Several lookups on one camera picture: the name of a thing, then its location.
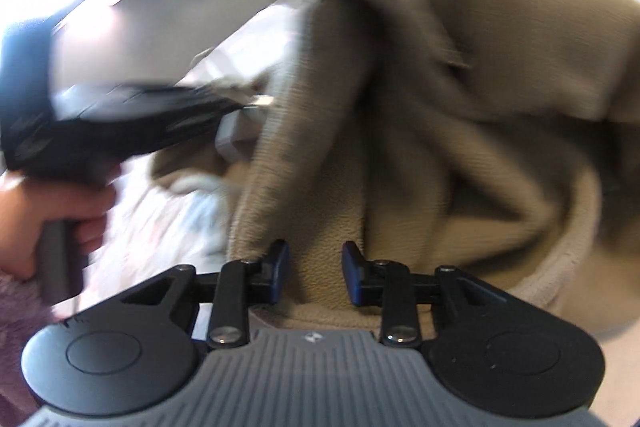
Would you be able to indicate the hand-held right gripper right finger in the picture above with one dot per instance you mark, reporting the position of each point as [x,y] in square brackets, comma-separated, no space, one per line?
[350,274]

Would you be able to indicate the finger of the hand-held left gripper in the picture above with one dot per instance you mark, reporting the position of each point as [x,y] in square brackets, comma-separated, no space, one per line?
[240,106]

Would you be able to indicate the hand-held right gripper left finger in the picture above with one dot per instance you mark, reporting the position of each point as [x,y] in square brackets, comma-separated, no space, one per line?
[280,272]

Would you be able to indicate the beige fleece jacket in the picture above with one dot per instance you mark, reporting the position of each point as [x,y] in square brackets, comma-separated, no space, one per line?
[425,107]

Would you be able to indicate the person's left hand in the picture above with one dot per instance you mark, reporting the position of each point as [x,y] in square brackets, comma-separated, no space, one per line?
[30,217]

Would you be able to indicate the polka dot bed sheet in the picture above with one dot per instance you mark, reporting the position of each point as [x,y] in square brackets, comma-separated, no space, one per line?
[235,52]

